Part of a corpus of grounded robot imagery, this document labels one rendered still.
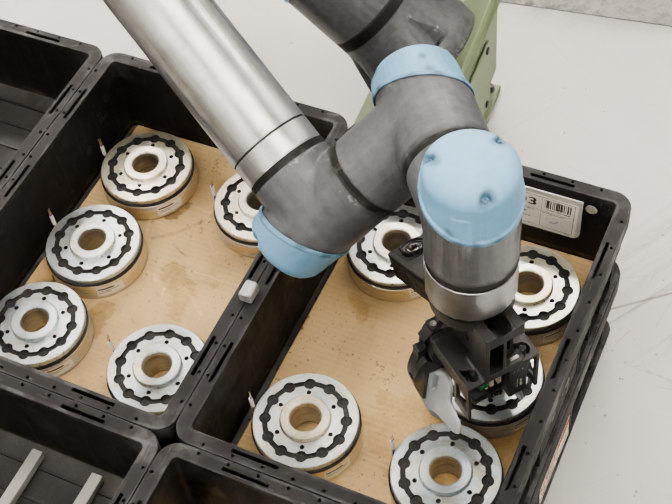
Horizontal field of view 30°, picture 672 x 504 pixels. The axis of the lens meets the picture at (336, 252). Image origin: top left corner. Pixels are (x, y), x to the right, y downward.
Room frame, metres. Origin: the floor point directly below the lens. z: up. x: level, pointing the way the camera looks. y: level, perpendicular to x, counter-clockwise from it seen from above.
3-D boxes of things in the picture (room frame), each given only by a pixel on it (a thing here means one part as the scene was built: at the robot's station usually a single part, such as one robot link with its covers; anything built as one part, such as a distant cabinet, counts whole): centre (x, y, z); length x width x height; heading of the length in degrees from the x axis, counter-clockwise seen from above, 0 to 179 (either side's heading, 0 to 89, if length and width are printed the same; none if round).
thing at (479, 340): (0.57, -0.11, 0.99); 0.09 x 0.08 x 0.12; 22
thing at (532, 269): (0.69, -0.18, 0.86); 0.05 x 0.05 x 0.01
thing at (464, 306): (0.57, -0.11, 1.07); 0.08 x 0.08 x 0.05
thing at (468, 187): (0.58, -0.10, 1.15); 0.09 x 0.08 x 0.11; 8
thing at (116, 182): (0.92, 0.19, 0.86); 0.10 x 0.10 x 0.01
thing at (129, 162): (0.92, 0.19, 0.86); 0.05 x 0.05 x 0.01
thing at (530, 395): (0.60, -0.13, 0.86); 0.10 x 0.10 x 0.01
